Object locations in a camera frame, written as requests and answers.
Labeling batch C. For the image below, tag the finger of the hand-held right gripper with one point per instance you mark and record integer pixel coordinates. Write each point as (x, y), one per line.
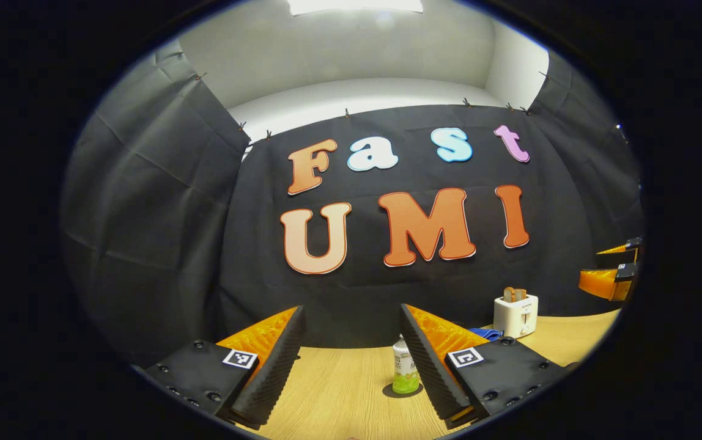
(602, 281)
(623, 253)

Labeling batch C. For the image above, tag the dark round coaster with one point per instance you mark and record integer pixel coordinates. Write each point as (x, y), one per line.
(391, 392)

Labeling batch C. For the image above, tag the black backdrop cloth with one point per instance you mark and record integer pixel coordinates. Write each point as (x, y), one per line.
(161, 244)

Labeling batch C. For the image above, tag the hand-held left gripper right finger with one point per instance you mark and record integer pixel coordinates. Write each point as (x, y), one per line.
(430, 373)

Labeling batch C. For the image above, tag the cream toaster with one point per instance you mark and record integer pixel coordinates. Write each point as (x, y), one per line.
(515, 318)

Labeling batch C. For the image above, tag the ceiling light panel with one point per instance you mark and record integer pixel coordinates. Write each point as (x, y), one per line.
(357, 5)

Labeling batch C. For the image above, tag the clear labelled water bottle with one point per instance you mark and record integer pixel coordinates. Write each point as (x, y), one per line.
(404, 366)

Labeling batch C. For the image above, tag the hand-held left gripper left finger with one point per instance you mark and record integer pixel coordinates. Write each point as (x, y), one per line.
(277, 373)

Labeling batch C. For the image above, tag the blue folded towel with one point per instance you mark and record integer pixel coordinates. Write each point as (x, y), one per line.
(487, 333)

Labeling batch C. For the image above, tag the brown bread slice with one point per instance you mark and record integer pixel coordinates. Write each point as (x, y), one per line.
(515, 294)

